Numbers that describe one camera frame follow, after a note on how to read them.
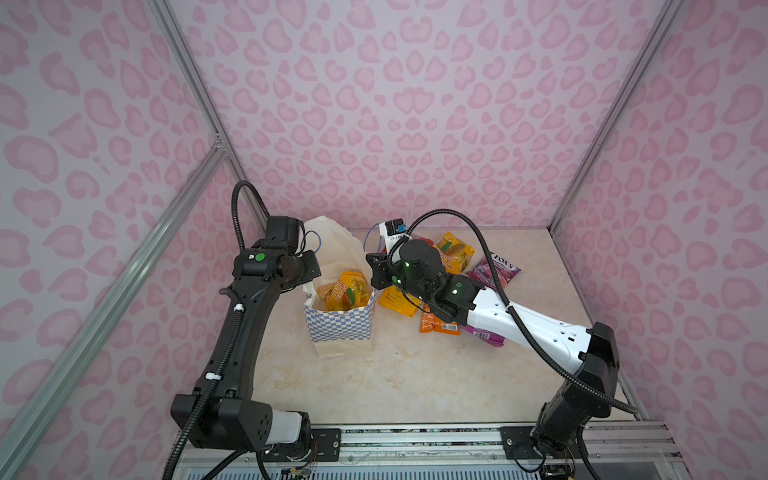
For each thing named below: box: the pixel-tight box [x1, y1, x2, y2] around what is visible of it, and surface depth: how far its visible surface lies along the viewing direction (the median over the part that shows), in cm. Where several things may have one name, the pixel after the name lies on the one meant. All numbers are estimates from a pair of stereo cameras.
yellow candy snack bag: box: [433, 231, 476, 275], surface depth 107 cm
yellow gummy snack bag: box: [317, 269, 370, 311], surface depth 90 cm
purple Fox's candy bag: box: [466, 252, 521, 290], surface depth 106 cm
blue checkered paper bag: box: [299, 215, 376, 358], surface depth 78 cm
